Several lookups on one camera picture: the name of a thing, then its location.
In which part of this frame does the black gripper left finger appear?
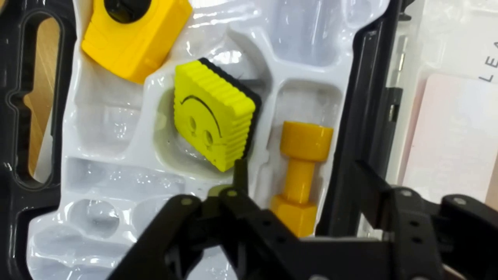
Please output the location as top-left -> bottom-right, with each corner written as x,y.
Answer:
109,159 -> 310,280

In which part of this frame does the yellow dumbbell-shaped object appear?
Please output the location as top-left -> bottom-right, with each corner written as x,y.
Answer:
271,122 -> 333,237

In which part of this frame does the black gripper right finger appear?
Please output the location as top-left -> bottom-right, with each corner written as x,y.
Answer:
353,163 -> 498,280

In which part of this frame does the clear plastic case lid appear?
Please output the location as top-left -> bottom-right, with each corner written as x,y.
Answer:
387,0 -> 498,206

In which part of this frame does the black and white tool case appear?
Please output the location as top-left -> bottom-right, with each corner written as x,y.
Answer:
0,0 -> 398,280

